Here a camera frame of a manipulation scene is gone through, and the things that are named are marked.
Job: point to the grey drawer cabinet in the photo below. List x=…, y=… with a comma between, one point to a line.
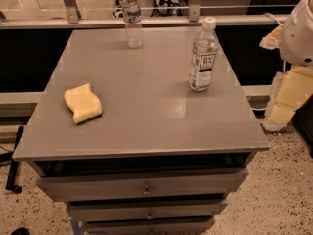
x=152, y=120

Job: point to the middle grey drawer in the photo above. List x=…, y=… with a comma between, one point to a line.
x=147, y=210

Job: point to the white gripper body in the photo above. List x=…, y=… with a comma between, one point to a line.
x=298, y=38

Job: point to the clear plastic water bottle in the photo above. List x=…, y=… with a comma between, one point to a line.
x=131, y=10

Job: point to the black tripod leg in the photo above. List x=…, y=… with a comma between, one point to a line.
x=11, y=185

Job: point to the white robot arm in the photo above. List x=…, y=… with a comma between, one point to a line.
x=292, y=87

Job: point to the metal railing frame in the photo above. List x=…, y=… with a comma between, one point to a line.
x=32, y=14

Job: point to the bottom grey drawer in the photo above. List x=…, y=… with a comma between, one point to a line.
x=150, y=227

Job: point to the blue label plastic water bottle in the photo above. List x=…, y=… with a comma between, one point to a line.
x=204, y=53

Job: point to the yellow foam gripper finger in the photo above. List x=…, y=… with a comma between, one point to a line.
x=289, y=92
x=272, y=40

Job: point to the yellow wavy sponge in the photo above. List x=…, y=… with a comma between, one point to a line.
x=83, y=103

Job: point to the grey drawer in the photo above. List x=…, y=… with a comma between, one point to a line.
x=142, y=185
x=147, y=210
x=150, y=227

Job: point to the top grey drawer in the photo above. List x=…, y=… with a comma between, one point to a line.
x=142, y=185

